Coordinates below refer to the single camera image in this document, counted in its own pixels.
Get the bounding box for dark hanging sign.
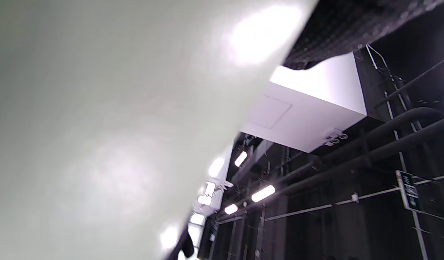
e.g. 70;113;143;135
395;170;423;213

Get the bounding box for pale green desk mat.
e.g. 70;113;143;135
0;0;318;260

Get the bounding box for white bracket with rings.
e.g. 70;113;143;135
325;128;348;147

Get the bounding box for person's left hand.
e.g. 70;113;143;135
283;0;444;70

